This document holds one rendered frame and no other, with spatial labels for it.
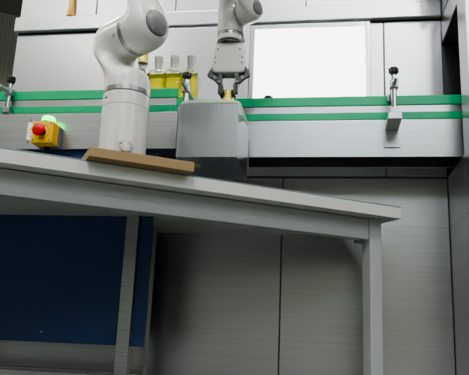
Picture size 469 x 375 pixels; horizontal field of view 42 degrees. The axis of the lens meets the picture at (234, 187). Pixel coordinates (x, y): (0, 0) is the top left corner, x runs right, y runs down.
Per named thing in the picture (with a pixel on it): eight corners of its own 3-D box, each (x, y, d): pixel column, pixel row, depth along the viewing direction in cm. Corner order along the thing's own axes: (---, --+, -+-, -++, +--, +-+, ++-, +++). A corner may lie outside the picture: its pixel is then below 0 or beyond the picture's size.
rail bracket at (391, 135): (399, 149, 191) (397, 82, 197) (406, 131, 175) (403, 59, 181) (383, 149, 192) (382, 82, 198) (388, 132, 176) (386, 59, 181)
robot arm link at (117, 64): (121, 85, 152) (129, -2, 158) (80, 101, 165) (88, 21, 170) (159, 99, 161) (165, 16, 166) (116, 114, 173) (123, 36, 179)
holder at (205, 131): (249, 182, 194) (250, 135, 198) (236, 157, 168) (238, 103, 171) (196, 182, 197) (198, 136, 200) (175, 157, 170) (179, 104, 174)
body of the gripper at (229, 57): (247, 47, 197) (246, 79, 194) (216, 47, 198) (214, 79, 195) (245, 36, 190) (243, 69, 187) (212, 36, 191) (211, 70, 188)
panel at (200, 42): (370, 113, 216) (369, 24, 224) (371, 109, 213) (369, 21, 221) (123, 116, 229) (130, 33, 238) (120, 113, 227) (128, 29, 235)
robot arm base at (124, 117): (165, 161, 150) (170, 90, 154) (85, 152, 144) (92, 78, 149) (151, 178, 168) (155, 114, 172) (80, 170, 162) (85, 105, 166)
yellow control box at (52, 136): (60, 150, 196) (62, 128, 198) (50, 143, 189) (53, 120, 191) (39, 150, 197) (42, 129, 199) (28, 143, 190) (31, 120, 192)
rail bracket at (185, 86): (196, 121, 204) (198, 86, 207) (184, 102, 188) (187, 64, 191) (187, 121, 204) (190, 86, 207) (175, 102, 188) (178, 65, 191)
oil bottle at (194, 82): (196, 130, 211) (200, 72, 216) (193, 124, 205) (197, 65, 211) (181, 130, 212) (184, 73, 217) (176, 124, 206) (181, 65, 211)
